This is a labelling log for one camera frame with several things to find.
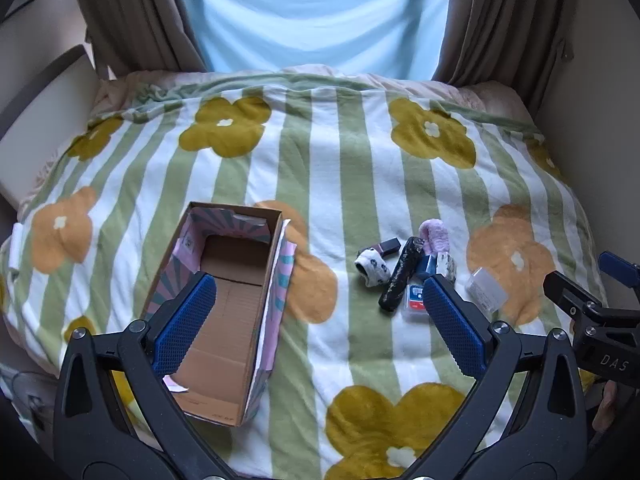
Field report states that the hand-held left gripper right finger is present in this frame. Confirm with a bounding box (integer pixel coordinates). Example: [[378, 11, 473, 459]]
[[422, 273, 587, 480]]

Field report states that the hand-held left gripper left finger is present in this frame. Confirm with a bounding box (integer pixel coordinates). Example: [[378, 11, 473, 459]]
[[52, 270, 222, 480]]

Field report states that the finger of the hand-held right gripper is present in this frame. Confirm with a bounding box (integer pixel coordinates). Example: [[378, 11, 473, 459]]
[[544, 270, 607, 322], [598, 251, 640, 290]]

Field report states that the clear plastic box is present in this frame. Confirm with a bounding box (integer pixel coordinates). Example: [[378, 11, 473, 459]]
[[464, 267, 507, 311]]

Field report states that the cardboard box with pink lining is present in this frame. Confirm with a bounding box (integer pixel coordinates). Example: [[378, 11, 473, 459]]
[[137, 201, 297, 428]]

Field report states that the floral tissue pack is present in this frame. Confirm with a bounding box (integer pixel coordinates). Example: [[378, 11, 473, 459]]
[[435, 253, 459, 282]]

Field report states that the black garbage bag roll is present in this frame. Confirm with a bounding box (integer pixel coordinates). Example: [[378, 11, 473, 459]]
[[378, 236, 426, 314]]

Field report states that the pink fluffy scrunchie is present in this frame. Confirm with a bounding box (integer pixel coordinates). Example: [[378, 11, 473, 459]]
[[417, 219, 451, 257]]

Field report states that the white sock with black print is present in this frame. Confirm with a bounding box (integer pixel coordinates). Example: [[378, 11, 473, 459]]
[[354, 250, 392, 289]]

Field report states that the red lip gloss tube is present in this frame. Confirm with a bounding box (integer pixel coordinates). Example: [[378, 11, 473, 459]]
[[363, 239, 401, 257]]

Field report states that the person's right hand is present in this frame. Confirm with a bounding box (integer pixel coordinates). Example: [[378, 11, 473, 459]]
[[591, 379, 618, 432]]

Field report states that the small case with red-blue label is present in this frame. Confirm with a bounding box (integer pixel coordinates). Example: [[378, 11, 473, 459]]
[[402, 282, 431, 322]]

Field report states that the grey cloth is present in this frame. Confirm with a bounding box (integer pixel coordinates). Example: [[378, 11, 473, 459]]
[[0, 365, 57, 443]]

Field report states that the striped flower blanket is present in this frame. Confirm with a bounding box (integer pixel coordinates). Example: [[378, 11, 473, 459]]
[[0, 80, 617, 480]]

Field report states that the white side board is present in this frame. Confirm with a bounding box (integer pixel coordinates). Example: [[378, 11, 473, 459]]
[[0, 44, 102, 211]]

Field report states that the brown curtain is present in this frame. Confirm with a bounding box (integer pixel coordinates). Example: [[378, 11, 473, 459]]
[[67, 0, 209, 82], [431, 0, 580, 113]]

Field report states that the pink quilt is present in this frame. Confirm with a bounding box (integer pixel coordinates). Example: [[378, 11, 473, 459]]
[[94, 63, 537, 127]]

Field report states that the white sheer curtain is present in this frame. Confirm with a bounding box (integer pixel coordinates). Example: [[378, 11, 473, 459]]
[[172, 0, 454, 82]]

